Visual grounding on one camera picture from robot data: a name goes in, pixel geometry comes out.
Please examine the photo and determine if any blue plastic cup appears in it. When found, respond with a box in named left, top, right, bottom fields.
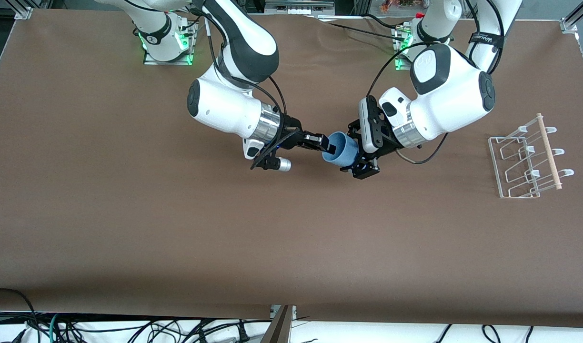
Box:
left=322, top=131, right=360, bottom=167

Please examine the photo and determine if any white rack with wooden rod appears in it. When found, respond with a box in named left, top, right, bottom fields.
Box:
left=488, top=113, right=574, bottom=199

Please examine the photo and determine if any brown table cover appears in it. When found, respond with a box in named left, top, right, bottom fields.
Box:
left=0, top=9, right=583, bottom=328

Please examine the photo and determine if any orange objects pile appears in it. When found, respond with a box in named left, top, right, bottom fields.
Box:
left=380, top=0, right=416, bottom=13

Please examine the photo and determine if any white power strip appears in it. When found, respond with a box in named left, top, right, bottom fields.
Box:
left=264, top=0, right=336, bottom=16

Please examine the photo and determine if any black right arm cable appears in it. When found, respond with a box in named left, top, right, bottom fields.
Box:
left=203, top=10, right=288, bottom=167

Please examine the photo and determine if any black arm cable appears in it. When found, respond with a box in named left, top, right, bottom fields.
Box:
left=203, top=10, right=288, bottom=167
left=366, top=0, right=506, bottom=165

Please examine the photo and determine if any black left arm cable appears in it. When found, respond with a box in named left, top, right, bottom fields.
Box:
left=366, top=0, right=506, bottom=165

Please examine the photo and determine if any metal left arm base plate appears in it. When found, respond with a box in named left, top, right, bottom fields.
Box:
left=394, top=26, right=416, bottom=72

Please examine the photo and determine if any long black base cable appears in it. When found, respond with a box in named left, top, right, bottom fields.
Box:
left=307, top=14, right=402, bottom=42

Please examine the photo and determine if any short black base cable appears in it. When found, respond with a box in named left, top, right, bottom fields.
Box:
left=364, top=13, right=411, bottom=31

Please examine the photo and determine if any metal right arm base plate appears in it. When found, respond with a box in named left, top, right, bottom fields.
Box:
left=143, top=21, right=195, bottom=66

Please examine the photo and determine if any aluminium profile post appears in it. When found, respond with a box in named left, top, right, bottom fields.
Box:
left=262, top=305, right=297, bottom=343

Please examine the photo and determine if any black looped cable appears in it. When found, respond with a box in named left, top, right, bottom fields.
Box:
left=0, top=288, right=37, bottom=343

